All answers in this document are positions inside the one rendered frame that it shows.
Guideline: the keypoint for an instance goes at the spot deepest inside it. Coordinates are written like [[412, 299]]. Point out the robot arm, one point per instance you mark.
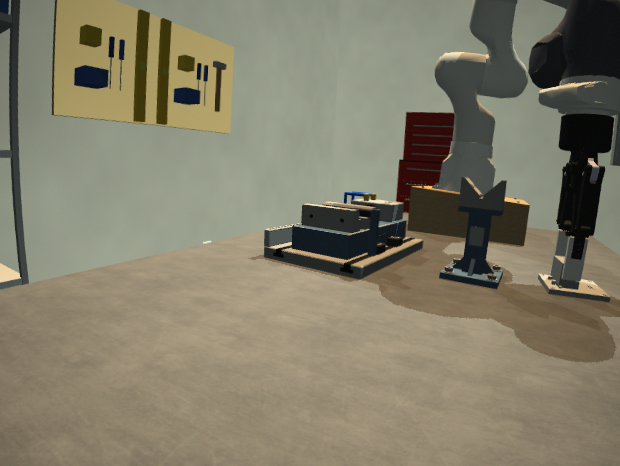
[[584, 48]]

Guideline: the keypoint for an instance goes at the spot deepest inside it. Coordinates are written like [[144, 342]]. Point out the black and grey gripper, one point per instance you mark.
[[583, 135]]

